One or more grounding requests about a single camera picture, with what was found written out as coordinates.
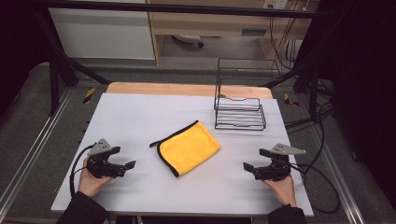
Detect hand-held gripper black cable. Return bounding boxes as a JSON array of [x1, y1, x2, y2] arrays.
[[69, 144, 95, 199], [289, 162, 341, 215]]

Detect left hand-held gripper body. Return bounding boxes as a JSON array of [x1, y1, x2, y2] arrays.
[[86, 138, 127, 179]]

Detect yellow cloth with black trim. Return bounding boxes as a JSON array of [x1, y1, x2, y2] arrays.
[[148, 119, 221, 178]]

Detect aluminium rail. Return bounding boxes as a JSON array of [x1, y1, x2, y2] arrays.
[[306, 124, 366, 224], [0, 88, 75, 213]]

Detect white chair base with wheel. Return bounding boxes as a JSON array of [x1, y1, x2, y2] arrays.
[[171, 34, 205, 49]]

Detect left hand-held gripper black cable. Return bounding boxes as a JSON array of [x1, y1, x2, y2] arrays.
[[69, 144, 95, 199]]

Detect wooden desk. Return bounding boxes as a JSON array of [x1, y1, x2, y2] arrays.
[[146, 0, 321, 65]]

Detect black curtain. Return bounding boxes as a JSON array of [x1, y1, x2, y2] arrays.
[[0, 0, 52, 116], [295, 0, 396, 202]]

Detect white table mat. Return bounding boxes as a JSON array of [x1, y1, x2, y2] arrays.
[[50, 92, 315, 217]]

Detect hanging black cables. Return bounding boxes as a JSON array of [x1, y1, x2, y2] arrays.
[[268, 0, 312, 71]]

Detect white cabinet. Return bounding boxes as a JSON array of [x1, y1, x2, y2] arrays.
[[48, 0, 156, 61]]

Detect black metal frame bar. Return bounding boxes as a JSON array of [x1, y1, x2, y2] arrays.
[[32, 0, 320, 20]]

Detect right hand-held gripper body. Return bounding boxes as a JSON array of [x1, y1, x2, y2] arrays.
[[253, 143, 307, 182]]

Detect black floor cables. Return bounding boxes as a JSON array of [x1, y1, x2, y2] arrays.
[[283, 78, 337, 134]]

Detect white wall socket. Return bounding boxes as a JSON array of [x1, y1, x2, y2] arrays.
[[262, 0, 290, 10]]

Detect right hand-held gripper black cable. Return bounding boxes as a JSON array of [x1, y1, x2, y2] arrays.
[[289, 162, 341, 215]]

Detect black wire rack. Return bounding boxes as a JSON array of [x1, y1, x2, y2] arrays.
[[213, 57, 279, 132]]

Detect person's right hand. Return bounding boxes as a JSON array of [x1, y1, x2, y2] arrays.
[[263, 173, 298, 208]]

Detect black metal stand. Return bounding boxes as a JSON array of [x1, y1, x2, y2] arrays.
[[31, 8, 112, 117], [262, 62, 323, 122]]

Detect person's left hand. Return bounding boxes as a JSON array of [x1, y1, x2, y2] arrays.
[[78, 157, 113, 199]]

